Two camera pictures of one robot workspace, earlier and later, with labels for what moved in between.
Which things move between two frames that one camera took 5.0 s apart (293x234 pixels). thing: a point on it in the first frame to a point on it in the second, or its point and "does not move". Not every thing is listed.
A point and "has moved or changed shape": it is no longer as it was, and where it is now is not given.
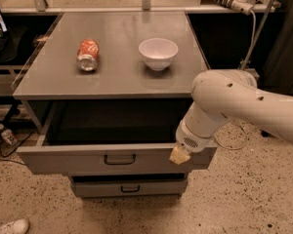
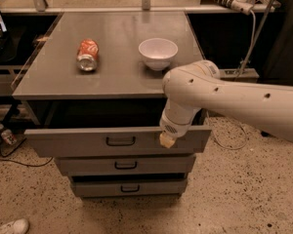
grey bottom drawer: (129, 184) does not move
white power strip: (239, 2) does not move
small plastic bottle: (7, 135) does not move
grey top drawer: (117, 136) has moved or changed shape
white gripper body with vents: (189, 139) to (170, 126)
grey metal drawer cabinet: (107, 94) does not move
